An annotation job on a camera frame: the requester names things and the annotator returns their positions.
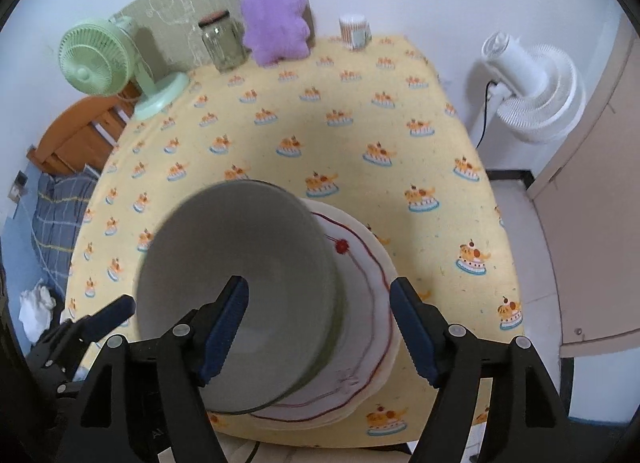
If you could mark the cream floral plate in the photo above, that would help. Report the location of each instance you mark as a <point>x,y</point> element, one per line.
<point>392,293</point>
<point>310,427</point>

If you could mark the grey plaid pillow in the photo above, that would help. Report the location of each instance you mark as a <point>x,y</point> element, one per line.
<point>60,223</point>

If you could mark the cotton swab container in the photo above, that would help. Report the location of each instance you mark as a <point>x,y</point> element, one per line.
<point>355,32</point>

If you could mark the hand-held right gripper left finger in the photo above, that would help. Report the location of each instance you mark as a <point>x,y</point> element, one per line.
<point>222,333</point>

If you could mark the blue checked bedsheet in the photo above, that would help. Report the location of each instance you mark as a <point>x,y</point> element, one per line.
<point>17,253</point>

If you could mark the white floor fan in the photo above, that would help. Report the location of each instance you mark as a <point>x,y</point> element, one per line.
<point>535,88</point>

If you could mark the yellow printed tablecloth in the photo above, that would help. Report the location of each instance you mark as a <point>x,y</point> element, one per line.
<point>350,143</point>

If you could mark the purple plush toy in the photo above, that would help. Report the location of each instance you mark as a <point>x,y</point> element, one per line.
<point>275,18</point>

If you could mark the green printed wall board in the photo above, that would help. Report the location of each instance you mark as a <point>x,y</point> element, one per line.
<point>175,8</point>

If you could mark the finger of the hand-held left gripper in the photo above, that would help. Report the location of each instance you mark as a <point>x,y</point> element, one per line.
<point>112,313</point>

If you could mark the glass jar with lid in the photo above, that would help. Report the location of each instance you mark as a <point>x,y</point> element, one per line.
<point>223,45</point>

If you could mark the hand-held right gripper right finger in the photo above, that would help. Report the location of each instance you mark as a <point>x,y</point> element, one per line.
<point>415,333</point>

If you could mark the wooden bed headboard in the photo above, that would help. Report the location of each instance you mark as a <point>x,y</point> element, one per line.
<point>70,138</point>

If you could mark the white crumpled cloth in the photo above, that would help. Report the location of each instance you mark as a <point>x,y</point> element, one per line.
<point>37,305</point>

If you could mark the green desk fan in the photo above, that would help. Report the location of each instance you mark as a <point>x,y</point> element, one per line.
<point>92,63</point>

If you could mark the cream floral bowl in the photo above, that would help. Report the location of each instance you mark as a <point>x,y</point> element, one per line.
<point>240,243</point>

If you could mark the wall socket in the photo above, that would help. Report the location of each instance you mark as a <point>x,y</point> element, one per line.
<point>18,188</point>

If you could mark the beige door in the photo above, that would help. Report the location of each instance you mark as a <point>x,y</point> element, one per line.
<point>595,218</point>

